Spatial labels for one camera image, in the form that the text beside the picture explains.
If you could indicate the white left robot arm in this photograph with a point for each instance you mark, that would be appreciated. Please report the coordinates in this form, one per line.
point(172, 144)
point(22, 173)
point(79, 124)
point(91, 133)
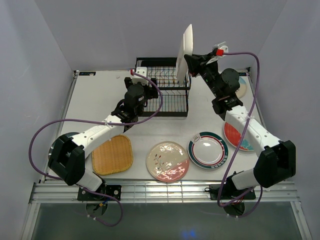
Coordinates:
point(119, 121)

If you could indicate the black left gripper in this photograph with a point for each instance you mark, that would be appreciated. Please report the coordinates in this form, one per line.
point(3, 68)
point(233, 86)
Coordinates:
point(151, 93)

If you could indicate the white rectangular plate black rim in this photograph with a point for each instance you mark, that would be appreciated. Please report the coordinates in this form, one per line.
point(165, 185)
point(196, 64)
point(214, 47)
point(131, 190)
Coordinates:
point(186, 48)

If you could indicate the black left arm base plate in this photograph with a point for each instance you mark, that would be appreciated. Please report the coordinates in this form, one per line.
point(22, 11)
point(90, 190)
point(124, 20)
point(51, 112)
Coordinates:
point(110, 190)

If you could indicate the white plate green red rim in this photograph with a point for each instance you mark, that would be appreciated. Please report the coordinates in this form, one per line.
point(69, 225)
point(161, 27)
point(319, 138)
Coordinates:
point(208, 150)

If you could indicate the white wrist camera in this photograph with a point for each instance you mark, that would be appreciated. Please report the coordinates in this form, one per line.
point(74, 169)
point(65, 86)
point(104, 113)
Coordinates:
point(218, 52)
point(139, 75)

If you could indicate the cream plate blue top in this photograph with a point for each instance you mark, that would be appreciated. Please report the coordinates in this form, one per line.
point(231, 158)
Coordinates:
point(241, 92)

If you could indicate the woven bamboo square tray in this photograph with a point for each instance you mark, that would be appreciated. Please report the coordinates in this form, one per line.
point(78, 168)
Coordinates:
point(112, 157)

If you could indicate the dark teal round plate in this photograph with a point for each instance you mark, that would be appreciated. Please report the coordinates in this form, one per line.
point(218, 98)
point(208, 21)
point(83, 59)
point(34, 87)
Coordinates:
point(51, 150)

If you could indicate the black wire dish rack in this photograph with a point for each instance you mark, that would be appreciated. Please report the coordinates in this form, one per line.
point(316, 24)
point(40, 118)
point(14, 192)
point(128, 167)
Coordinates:
point(175, 94)

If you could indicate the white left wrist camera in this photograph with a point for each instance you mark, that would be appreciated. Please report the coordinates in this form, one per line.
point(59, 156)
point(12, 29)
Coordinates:
point(139, 75)

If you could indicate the aluminium front frame rail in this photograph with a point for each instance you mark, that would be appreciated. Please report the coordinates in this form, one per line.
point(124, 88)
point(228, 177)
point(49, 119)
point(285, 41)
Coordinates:
point(144, 192)

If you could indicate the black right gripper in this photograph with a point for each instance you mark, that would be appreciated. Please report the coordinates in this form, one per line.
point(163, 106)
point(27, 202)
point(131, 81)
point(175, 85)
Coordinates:
point(196, 63)

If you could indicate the cream pink floral plate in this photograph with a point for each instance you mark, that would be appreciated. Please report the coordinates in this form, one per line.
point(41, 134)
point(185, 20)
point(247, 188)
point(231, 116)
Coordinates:
point(168, 162)

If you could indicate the red plate blue flower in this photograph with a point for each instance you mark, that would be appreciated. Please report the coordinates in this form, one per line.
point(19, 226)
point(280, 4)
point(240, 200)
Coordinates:
point(233, 137)

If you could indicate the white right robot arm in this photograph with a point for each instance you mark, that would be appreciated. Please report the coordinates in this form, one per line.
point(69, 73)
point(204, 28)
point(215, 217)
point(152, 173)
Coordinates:
point(277, 159)

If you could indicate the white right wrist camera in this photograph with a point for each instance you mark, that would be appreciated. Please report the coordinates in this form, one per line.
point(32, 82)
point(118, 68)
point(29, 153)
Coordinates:
point(218, 52)

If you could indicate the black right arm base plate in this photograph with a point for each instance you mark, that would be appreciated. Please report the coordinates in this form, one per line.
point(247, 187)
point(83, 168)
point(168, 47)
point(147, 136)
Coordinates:
point(213, 190)

